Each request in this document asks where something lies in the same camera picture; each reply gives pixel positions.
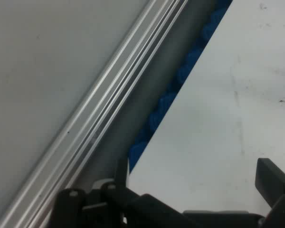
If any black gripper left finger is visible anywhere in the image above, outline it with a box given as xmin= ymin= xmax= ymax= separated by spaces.
xmin=48 ymin=181 xmax=183 ymax=228

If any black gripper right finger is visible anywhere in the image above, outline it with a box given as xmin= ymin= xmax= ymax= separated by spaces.
xmin=255 ymin=158 xmax=285 ymax=228

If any blue bubble wrap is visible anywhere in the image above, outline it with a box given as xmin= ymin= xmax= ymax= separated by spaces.
xmin=128 ymin=0 xmax=233 ymax=174

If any aluminium frame rail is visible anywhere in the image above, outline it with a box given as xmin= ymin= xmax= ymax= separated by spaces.
xmin=0 ymin=0 xmax=190 ymax=228

